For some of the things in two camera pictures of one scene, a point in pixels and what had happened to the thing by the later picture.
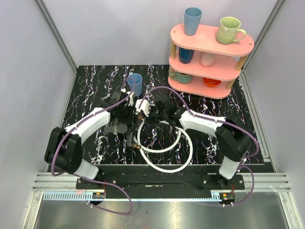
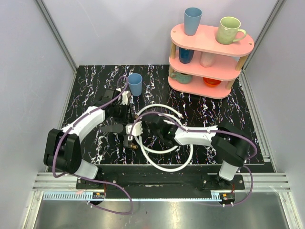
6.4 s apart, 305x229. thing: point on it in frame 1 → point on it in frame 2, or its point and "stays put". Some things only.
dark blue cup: x=185 y=55 stays put
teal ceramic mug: x=181 y=78 stays put
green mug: x=233 y=24 stays put
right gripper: x=151 y=108 → x=143 y=123
